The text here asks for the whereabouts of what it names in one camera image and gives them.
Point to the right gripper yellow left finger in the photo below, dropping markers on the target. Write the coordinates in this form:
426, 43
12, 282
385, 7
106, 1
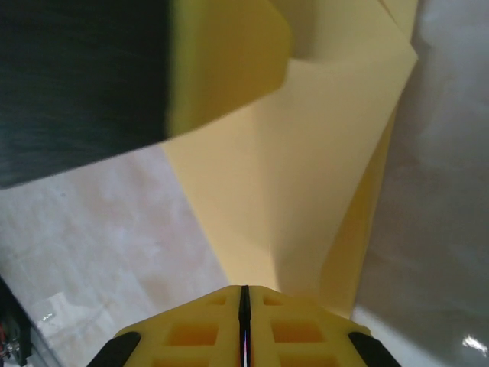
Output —
229, 325

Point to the yellow square paper sheet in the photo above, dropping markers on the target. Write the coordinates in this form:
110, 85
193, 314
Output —
286, 191

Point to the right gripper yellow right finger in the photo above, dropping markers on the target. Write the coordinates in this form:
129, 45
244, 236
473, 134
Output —
260, 325

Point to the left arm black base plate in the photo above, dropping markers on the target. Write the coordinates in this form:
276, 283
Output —
11, 325

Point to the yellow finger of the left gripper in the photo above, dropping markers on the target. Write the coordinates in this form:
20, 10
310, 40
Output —
114, 76

